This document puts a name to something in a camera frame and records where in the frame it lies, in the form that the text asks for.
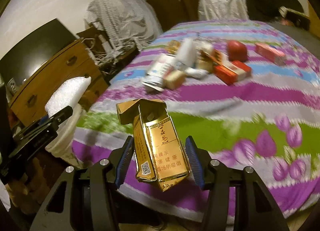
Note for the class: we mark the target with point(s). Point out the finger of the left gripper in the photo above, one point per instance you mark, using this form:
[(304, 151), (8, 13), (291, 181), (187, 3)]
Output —
[(58, 118), (41, 120)]

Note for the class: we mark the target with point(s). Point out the beige sponge block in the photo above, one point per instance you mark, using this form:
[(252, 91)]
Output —
[(174, 79), (205, 64)]

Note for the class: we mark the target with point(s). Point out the wooden chest of drawers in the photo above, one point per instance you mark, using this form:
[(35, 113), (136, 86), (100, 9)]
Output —
[(72, 61)]

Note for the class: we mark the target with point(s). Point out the white red medicine box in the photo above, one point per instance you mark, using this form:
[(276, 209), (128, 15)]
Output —
[(153, 80)]

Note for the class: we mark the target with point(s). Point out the black flat television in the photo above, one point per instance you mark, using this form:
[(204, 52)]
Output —
[(23, 59)]

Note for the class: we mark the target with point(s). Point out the pink rectangular box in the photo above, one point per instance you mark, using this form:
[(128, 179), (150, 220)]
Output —
[(270, 53)]

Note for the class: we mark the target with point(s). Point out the silver crinkled chair cover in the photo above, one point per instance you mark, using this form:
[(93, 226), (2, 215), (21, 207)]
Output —
[(222, 10)]

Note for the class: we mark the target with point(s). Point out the black clothing pile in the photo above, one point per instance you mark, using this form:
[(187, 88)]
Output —
[(268, 10)]

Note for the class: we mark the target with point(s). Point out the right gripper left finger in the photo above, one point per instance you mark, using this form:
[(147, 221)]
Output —
[(81, 199)]

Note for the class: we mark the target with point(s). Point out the striped floral bed sheet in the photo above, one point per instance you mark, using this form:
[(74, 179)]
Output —
[(269, 121)]

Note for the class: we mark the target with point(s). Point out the white router with cables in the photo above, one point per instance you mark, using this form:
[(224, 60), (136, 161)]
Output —
[(102, 53)]

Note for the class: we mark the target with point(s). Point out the grey striped draped cloth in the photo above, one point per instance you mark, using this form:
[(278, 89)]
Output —
[(127, 22)]

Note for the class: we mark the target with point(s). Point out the grey mattress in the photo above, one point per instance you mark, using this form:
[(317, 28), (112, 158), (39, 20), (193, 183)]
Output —
[(310, 41)]

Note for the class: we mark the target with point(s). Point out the red apple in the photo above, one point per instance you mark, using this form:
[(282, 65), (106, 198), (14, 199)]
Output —
[(236, 51)]

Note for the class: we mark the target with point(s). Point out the white plastic trash bucket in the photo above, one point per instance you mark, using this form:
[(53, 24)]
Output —
[(61, 146)]

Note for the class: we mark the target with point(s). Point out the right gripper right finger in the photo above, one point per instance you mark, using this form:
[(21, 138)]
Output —
[(255, 207)]

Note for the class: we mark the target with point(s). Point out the red white cigarette carton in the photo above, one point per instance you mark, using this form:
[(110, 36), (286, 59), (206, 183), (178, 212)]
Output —
[(232, 72)]

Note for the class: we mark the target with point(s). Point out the gold cigarette carton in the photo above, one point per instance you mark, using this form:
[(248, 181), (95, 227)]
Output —
[(160, 156)]

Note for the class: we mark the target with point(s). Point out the orange crinkled wrapper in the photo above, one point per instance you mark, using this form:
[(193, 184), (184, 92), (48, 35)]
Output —
[(173, 46)]

